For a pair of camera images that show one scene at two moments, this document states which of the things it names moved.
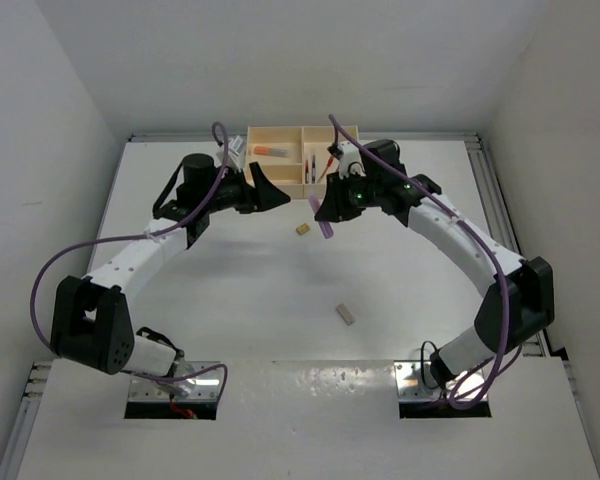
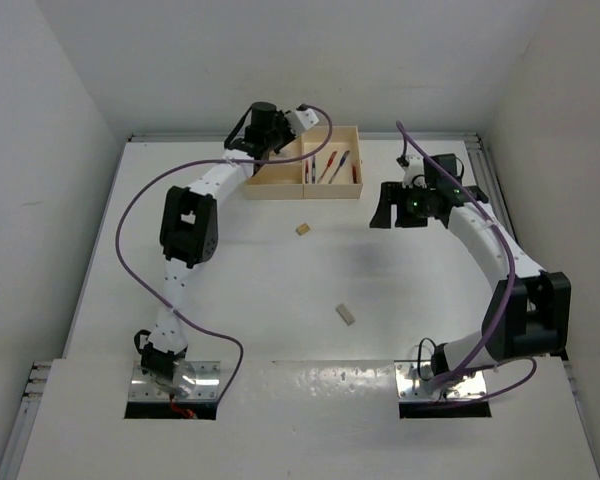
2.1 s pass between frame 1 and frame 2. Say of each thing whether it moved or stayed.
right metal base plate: stayed
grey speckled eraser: stayed
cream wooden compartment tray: stayed
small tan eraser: stayed
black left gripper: moved
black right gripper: moved
